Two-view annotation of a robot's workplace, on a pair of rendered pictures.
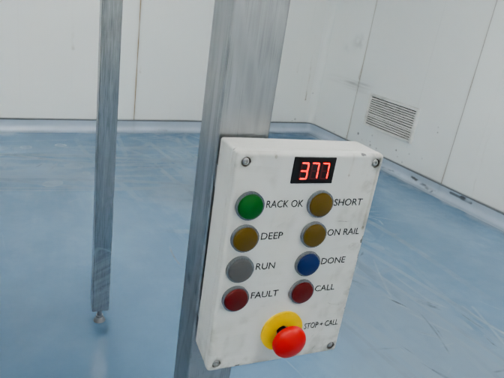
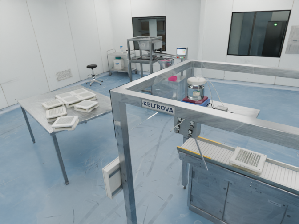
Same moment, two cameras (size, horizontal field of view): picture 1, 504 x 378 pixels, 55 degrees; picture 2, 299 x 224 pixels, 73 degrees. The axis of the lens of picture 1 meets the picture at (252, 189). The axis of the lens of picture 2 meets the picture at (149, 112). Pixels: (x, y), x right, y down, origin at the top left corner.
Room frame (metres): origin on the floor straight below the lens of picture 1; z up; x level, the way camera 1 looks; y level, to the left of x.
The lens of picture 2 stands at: (1.62, -0.33, 2.00)
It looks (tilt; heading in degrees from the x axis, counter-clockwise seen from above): 25 degrees down; 153
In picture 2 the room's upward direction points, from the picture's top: 2 degrees counter-clockwise
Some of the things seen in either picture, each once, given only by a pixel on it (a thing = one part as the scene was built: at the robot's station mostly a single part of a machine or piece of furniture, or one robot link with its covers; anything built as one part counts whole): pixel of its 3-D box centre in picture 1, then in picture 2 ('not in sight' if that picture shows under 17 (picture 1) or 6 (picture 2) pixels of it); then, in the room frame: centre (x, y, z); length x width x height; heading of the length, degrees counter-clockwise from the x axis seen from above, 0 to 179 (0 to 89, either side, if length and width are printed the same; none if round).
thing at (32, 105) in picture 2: not in sight; (68, 103); (-1.57, -0.09, 0.81); 1.50 x 1.10 x 0.04; 15
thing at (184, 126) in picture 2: not in sight; (187, 123); (0.36, 0.70, 1.11); 0.22 x 0.11 x 0.20; 25
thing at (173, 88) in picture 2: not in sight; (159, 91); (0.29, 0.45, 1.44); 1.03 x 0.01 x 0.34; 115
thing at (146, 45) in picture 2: not in sight; (151, 69); (-2.96, 2.15, 0.75); 1.43 x 1.06 x 1.50; 32
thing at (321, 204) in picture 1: (321, 205); not in sight; (0.47, -0.07, 1.02); 0.03 x 0.01 x 0.03; 115
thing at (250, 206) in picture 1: (250, 206); not in sight; (0.43, 0.00, 1.02); 0.03 x 0.01 x 0.03; 115
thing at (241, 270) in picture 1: (240, 270); not in sight; (0.43, 0.00, 0.95); 0.03 x 0.01 x 0.03; 115
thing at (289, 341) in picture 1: (283, 334); not in sight; (0.46, -0.06, 0.86); 0.04 x 0.04 x 0.04; 25
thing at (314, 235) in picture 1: (314, 235); not in sight; (0.47, -0.07, 0.98); 0.03 x 0.01 x 0.03; 115
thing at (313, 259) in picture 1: (308, 264); not in sight; (0.47, -0.07, 0.95); 0.03 x 0.01 x 0.03; 115
